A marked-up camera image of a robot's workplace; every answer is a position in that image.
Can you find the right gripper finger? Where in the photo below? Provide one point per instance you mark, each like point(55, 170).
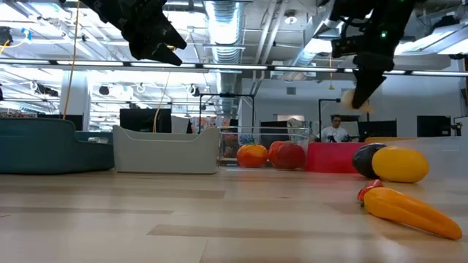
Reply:
point(365, 85)

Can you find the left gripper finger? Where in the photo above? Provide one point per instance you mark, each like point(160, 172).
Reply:
point(168, 34)
point(153, 53)

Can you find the white garlic bulb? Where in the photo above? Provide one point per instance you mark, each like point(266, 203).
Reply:
point(347, 99)

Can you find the yellow lemon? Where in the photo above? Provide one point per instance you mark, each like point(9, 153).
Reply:
point(400, 164)

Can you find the small red-orange chili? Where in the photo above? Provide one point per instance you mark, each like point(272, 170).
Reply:
point(369, 188)

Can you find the red tomato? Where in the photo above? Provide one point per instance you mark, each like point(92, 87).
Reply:
point(289, 157)

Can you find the orange mini pepper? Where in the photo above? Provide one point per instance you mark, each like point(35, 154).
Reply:
point(409, 210)

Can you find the orange tomato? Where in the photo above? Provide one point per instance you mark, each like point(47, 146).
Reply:
point(252, 156)

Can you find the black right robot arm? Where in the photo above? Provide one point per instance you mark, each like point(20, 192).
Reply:
point(387, 14)

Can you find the black monitor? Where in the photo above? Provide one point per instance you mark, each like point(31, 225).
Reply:
point(433, 126)
point(142, 120)
point(376, 129)

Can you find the person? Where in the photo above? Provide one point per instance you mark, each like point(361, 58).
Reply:
point(334, 133)

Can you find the orange plastic basket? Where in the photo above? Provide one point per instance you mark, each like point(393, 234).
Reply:
point(387, 140)

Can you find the ceiling light strip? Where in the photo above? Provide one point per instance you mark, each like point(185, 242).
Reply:
point(237, 66)

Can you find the red plastic bin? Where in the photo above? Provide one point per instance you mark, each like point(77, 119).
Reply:
point(329, 157)

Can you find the grey plastic basket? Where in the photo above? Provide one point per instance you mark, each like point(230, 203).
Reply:
point(164, 157)

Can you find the small frosted plastic bin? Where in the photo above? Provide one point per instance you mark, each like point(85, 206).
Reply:
point(446, 157)

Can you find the wide clear plastic bin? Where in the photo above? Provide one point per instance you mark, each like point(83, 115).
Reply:
point(226, 137)

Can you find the teal plastic basket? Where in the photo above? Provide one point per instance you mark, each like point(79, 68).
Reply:
point(36, 149)

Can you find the black frame stand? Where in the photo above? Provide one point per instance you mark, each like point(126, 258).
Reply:
point(329, 99)
point(226, 95)

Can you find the corrugated silver ceiling duct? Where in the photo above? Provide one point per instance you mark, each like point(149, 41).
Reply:
point(225, 36)

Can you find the smooth silver ceiling duct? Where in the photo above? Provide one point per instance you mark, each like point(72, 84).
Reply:
point(311, 51)

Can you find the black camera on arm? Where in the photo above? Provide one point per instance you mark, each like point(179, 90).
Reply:
point(455, 126)

